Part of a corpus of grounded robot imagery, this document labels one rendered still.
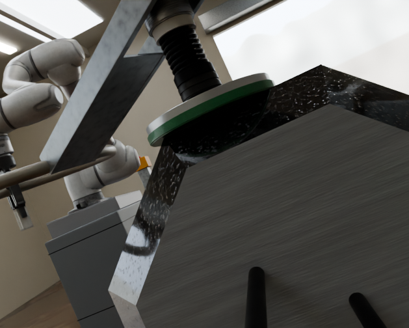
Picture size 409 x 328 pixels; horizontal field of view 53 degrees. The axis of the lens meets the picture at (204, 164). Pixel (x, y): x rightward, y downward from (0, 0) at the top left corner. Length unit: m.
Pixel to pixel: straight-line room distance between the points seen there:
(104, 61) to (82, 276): 1.47
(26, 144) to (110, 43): 8.54
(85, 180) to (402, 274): 1.76
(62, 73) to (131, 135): 6.46
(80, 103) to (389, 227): 0.56
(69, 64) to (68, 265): 0.93
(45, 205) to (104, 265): 7.13
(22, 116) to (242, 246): 0.96
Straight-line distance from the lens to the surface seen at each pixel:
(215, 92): 0.56
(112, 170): 2.08
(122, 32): 0.69
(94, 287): 2.07
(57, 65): 1.85
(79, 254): 2.05
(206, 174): 0.52
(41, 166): 0.94
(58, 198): 8.95
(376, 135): 0.53
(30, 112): 1.34
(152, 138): 0.61
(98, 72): 0.75
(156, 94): 8.18
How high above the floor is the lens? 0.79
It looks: 1 degrees up
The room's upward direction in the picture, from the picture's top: 24 degrees counter-clockwise
